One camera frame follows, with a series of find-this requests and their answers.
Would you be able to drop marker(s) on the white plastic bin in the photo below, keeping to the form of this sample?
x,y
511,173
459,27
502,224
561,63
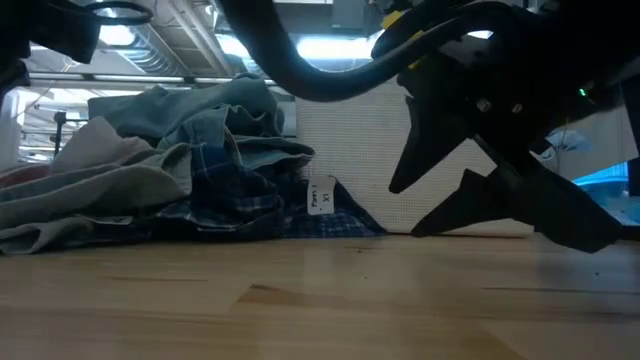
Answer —
x,y
350,150

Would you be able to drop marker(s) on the long metal ceiling rail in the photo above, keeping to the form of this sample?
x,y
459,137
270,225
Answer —
x,y
140,78

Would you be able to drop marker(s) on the pale pinkish white garment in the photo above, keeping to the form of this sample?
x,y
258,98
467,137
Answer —
x,y
95,145

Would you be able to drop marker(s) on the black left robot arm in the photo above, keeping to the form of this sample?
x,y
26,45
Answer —
x,y
50,25

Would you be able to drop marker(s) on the white paper clothing tag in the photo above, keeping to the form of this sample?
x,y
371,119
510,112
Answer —
x,y
321,195

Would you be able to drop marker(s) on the blue denim garment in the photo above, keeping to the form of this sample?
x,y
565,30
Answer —
x,y
270,150

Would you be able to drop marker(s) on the grey garment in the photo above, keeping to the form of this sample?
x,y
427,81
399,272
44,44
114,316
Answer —
x,y
100,195

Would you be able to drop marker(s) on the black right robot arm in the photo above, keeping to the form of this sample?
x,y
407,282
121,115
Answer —
x,y
600,30

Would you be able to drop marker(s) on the black background stand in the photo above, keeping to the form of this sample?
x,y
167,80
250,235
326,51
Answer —
x,y
60,135

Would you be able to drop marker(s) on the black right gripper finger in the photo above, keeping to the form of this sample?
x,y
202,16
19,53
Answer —
x,y
500,205
425,150

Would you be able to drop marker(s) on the blue plaid shirt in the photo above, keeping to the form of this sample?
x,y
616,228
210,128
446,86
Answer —
x,y
230,200

